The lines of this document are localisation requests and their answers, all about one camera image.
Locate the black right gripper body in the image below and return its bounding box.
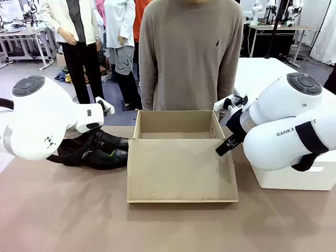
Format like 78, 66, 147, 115
226, 108, 249, 144

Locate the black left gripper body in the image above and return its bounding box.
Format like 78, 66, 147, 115
88, 129, 111, 152

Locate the black leather buckle shoe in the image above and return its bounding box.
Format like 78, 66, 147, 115
96, 130, 130, 151
57, 138, 129, 171

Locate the person's right forearm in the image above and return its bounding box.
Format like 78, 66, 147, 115
139, 62, 159, 111

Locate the person's left forearm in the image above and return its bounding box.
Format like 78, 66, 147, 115
216, 60, 237, 103

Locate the brown cardboard shoe box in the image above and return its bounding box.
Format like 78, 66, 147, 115
127, 109, 239, 204

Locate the white plastic bin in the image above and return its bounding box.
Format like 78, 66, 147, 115
250, 151, 336, 192

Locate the pile of clothes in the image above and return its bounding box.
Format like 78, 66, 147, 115
54, 65, 118, 85

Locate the person in beige sweater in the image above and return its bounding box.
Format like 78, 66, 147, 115
138, 0, 244, 111

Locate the black tripod pole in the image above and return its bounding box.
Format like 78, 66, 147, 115
264, 0, 286, 59

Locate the wooden top desk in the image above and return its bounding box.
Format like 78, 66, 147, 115
247, 24, 319, 67

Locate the bystander in white shirt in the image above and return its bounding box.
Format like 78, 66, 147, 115
103, 0, 144, 111

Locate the bystander in orange top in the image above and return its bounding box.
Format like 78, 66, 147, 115
133, 0, 153, 43

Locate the bystander in pink top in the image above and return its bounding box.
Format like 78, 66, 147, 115
94, 0, 107, 27

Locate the white curtain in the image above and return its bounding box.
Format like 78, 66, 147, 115
309, 0, 336, 66

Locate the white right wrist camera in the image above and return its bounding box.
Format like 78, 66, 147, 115
213, 93, 248, 112

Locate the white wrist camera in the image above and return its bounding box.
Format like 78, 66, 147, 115
213, 93, 248, 112
95, 97, 116, 116

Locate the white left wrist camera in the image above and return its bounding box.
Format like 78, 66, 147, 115
95, 97, 116, 116

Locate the black right arm cable sleeve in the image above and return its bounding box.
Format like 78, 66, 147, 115
290, 120, 329, 172

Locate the white frame workbench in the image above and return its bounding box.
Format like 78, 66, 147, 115
0, 26, 57, 71

